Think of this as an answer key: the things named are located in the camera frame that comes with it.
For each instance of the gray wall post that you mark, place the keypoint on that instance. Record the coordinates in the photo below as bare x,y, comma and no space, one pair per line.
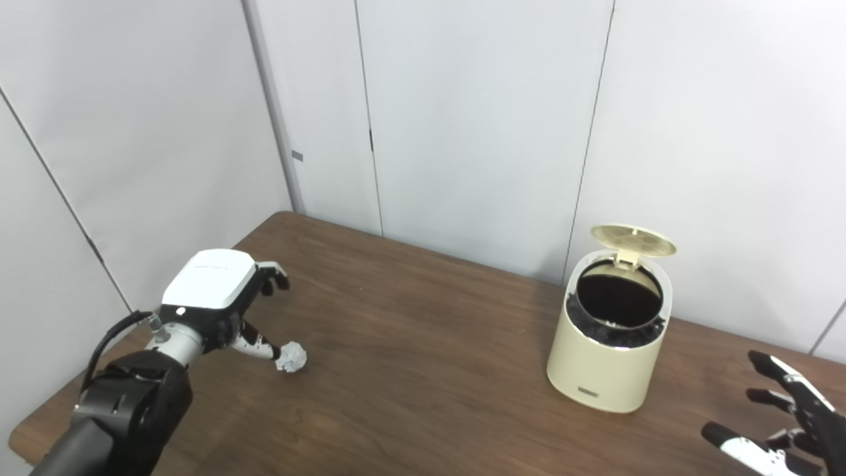
274,106

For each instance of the black bin liner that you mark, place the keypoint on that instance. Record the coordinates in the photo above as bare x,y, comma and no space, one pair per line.
618,297

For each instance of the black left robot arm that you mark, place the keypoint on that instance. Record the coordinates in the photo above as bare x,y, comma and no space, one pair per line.
125,403

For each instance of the white paper ball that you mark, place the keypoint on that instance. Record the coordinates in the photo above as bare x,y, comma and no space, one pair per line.
291,357

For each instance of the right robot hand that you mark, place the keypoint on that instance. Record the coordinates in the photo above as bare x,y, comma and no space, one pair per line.
813,423

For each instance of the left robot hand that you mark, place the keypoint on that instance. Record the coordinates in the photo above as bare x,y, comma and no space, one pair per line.
208,281

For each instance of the round cream bin lid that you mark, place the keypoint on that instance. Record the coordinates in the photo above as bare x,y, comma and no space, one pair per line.
633,242

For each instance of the cream-colored bin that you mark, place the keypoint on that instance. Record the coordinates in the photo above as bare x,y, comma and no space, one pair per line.
608,377

